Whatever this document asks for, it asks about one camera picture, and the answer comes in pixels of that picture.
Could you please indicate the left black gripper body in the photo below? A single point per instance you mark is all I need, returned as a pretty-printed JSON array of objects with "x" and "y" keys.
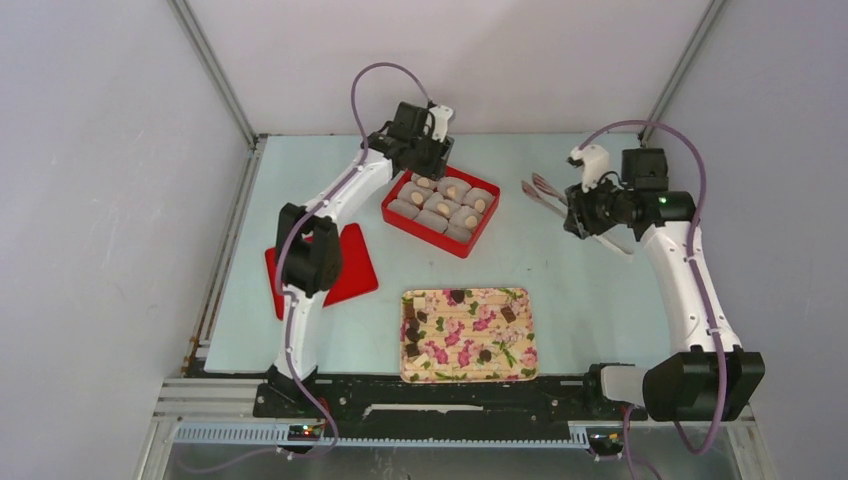
[{"x": 430, "y": 156}]

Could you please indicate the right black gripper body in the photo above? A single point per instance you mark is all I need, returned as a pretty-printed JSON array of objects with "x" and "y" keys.
[{"x": 599, "y": 208}]

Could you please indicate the striped brown chocolate bar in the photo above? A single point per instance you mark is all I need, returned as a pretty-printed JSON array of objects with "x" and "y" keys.
[{"x": 508, "y": 314}]

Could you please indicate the floral serving tray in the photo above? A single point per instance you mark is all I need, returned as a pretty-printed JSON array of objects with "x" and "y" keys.
[{"x": 469, "y": 342}]

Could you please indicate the red box lid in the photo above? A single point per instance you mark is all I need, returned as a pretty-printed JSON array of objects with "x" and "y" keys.
[{"x": 352, "y": 267}]

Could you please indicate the round dark chocolate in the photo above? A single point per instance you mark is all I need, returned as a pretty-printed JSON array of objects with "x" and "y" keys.
[{"x": 457, "y": 296}]

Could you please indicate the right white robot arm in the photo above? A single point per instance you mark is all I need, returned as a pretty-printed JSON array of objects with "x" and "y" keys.
[{"x": 708, "y": 371}]

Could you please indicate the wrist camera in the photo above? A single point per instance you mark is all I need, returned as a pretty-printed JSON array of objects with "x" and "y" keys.
[
  {"x": 594, "y": 161},
  {"x": 439, "y": 119}
]

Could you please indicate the white square chocolate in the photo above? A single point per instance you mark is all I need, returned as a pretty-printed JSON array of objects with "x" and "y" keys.
[{"x": 421, "y": 361}]

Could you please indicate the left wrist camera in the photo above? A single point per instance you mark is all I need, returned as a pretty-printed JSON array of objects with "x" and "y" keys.
[{"x": 439, "y": 119}]

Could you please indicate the red chocolate box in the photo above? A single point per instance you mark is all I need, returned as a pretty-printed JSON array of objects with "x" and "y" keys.
[{"x": 454, "y": 214}]

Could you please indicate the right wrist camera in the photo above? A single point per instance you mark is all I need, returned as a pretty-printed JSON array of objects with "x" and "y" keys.
[{"x": 594, "y": 161}]

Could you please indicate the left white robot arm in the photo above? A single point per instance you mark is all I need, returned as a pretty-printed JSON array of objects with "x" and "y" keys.
[{"x": 308, "y": 250}]

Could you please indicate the silver serving tongs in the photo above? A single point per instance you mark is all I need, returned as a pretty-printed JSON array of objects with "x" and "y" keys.
[{"x": 543, "y": 193}]

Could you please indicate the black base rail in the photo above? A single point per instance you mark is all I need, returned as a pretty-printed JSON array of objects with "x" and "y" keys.
[{"x": 383, "y": 407}]

